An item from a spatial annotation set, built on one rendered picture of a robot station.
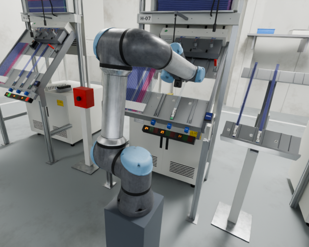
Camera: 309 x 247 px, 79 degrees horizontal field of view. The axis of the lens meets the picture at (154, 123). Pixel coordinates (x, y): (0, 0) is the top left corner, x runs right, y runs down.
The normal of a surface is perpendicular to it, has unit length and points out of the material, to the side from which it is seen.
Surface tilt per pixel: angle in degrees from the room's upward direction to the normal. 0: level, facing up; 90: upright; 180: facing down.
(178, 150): 90
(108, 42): 78
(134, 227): 90
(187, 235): 0
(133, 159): 8
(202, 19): 90
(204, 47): 43
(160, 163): 90
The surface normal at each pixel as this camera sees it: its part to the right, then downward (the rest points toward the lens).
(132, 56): -0.18, 0.69
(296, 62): -0.44, 0.32
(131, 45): -0.19, 0.25
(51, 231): 0.06, -0.92
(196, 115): -0.24, -0.45
